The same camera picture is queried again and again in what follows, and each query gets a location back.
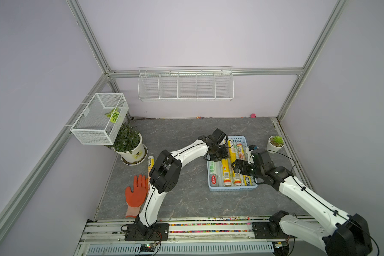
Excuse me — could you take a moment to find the light blue plastic basket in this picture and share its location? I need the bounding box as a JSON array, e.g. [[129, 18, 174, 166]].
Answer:
[[207, 135, 258, 192]]

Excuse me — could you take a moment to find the yellow plastic wrap roll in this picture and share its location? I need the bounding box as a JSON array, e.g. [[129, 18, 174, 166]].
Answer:
[[236, 143, 253, 186]]

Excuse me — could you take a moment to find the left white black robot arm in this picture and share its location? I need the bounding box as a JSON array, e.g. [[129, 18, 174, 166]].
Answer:
[[135, 129, 228, 233]]

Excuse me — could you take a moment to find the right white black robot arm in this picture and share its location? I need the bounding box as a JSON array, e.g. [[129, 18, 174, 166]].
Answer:
[[231, 149, 380, 256]]

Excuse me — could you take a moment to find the small white potted succulent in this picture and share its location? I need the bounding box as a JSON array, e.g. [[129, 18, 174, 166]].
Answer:
[[266, 135, 285, 154]]

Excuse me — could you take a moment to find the large potted green plant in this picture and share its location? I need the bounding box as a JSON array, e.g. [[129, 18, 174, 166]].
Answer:
[[106, 123, 147, 166]]

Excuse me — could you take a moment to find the red orange work glove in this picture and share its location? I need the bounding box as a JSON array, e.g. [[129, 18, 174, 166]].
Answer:
[[125, 175, 148, 218]]

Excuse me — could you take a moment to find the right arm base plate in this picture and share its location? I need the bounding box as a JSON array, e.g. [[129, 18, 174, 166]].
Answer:
[[252, 211, 289, 239]]

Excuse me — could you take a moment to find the white wire shelf back wall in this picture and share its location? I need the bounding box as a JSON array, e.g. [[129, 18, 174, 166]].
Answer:
[[138, 66, 234, 101]]

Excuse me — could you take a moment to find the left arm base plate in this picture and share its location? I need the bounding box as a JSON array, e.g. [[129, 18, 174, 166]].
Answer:
[[121, 221, 169, 242]]

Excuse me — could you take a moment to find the green leaf in wire basket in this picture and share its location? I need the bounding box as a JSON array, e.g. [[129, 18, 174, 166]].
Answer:
[[105, 108, 120, 123]]

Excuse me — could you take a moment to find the white wire basket left wall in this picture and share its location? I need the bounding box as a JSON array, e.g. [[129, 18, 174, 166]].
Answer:
[[70, 93, 129, 145]]

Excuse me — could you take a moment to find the aluminium rail frame front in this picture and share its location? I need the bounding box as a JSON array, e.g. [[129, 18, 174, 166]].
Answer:
[[73, 217, 311, 256]]

